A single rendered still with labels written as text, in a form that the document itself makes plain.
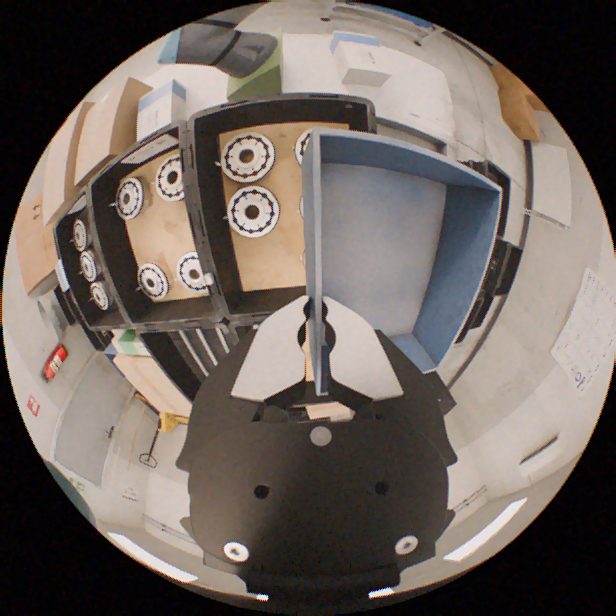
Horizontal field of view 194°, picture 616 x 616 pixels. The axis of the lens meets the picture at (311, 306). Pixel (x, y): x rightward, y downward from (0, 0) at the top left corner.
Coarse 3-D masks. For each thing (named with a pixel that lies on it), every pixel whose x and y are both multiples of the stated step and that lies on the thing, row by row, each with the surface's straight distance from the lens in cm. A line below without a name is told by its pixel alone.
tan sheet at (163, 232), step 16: (160, 160) 51; (128, 176) 59; (144, 176) 54; (160, 208) 50; (176, 208) 47; (128, 224) 58; (144, 224) 54; (160, 224) 50; (176, 224) 48; (144, 240) 55; (160, 240) 51; (176, 240) 48; (192, 240) 46; (144, 256) 56; (160, 256) 53; (176, 256) 50; (176, 272) 51; (176, 288) 54
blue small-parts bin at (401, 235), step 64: (320, 128) 10; (320, 192) 9; (384, 192) 18; (448, 192) 22; (320, 256) 9; (384, 256) 18; (448, 256) 21; (320, 320) 11; (384, 320) 23; (448, 320) 22; (320, 384) 17
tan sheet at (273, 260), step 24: (288, 144) 41; (288, 168) 40; (288, 192) 39; (288, 216) 39; (240, 240) 42; (264, 240) 41; (288, 240) 40; (240, 264) 43; (264, 264) 42; (288, 264) 42; (264, 288) 44
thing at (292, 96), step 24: (264, 96) 35; (288, 96) 34; (312, 96) 36; (336, 96) 35; (192, 120) 37; (192, 144) 35; (192, 168) 34; (192, 192) 34; (216, 288) 36; (264, 312) 36
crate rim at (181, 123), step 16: (160, 128) 41; (144, 144) 43; (112, 160) 49; (96, 176) 54; (192, 208) 34; (96, 224) 54; (192, 224) 34; (96, 240) 54; (208, 272) 35; (112, 288) 55; (208, 288) 36; (128, 320) 57; (160, 320) 49; (176, 320) 45; (192, 320) 44; (208, 320) 41
